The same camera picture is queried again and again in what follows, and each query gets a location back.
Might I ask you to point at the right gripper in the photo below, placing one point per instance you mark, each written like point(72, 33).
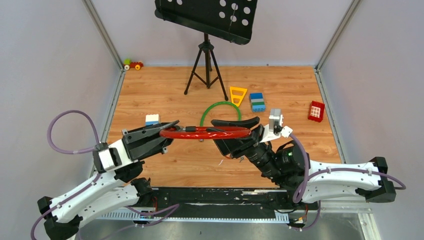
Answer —
point(228, 146)

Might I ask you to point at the toy car red green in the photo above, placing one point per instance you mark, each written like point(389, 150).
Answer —
point(129, 64)

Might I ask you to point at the thick red cable lock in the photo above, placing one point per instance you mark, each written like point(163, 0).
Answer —
point(206, 132)

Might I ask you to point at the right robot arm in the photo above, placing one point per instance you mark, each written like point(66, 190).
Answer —
point(280, 157)

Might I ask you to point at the white blue block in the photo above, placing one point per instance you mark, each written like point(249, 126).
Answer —
point(152, 119)

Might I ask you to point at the red window block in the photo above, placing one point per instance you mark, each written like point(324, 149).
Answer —
point(316, 111)

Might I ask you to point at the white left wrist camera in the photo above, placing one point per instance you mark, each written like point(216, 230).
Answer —
point(110, 157)

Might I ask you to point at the yellow triangular plastic piece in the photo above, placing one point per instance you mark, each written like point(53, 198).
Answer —
point(237, 94)

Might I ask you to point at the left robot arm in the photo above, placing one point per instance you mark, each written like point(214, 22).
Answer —
point(116, 185)

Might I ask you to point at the black music stand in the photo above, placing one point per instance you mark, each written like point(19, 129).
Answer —
point(230, 20)

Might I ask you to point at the green cable lock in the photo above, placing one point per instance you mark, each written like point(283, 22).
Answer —
point(205, 113)

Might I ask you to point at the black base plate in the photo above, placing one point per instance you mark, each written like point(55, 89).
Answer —
point(223, 203)

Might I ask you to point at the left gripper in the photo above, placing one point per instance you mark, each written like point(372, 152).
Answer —
point(145, 141)

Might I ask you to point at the blue green stacked blocks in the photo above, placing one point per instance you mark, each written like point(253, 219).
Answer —
point(257, 102)

